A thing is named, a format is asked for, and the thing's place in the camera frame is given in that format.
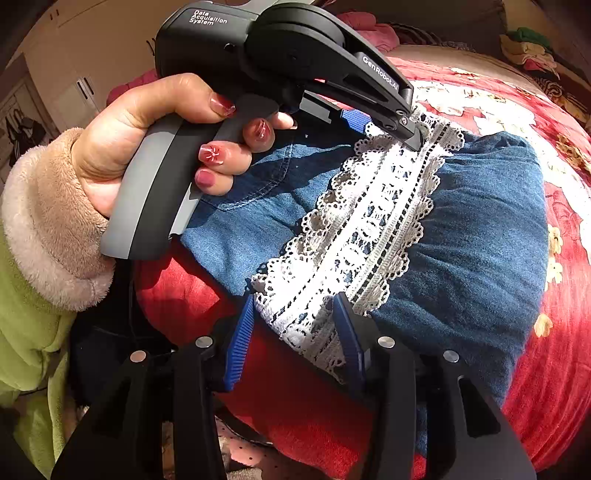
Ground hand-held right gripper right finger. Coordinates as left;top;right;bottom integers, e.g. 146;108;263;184
332;293;539;480

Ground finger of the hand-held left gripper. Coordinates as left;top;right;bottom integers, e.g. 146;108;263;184
299;91;371;136
368;108;428;151

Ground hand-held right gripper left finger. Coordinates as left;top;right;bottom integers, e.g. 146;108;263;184
51;293;256;480

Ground blue denim pants lace trim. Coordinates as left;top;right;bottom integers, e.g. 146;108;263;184
180;107;551;416

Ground person's left forearm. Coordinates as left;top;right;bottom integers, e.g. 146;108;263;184
0;128;117;479

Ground person's left hand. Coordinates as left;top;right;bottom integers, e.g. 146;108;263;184
71;73;296;219

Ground pink quilt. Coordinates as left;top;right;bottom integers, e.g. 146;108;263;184
107;11;400;107

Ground dark striped cloth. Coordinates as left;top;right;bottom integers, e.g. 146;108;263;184
392;22;477;52

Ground pink dotted cloth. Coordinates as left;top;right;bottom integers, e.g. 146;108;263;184
216;419;289;477

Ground grey headboard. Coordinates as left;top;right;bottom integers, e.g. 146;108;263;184
388;0;507;47

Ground pile of folded clothes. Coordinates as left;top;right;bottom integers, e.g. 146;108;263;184
500;26;591;121

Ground red floral blanket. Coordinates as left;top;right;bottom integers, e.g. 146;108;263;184
134;55;591;480

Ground white wardrobe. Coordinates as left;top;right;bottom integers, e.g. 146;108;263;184
22;0;158;136

